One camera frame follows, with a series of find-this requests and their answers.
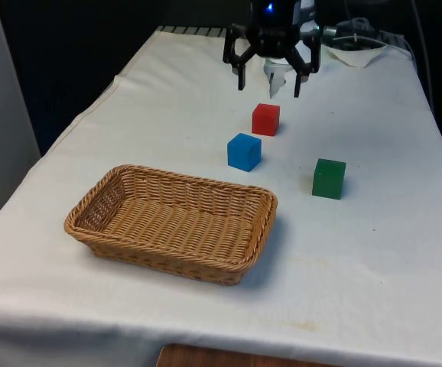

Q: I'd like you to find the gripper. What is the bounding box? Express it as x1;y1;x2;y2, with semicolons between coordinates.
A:
223;0;320;99

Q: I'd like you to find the blue cube block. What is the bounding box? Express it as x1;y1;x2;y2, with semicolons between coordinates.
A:
226;132;263;172

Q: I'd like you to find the wicker basket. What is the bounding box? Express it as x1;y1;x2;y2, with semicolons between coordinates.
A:
63;164;278;287

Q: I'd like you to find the red cube block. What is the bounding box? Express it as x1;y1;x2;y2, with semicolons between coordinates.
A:
251;102;281;137

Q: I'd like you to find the green cube block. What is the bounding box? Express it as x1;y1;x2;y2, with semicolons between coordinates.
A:
311;158;347;200

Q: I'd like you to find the grey cable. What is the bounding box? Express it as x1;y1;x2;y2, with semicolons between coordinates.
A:
411;0;436;112

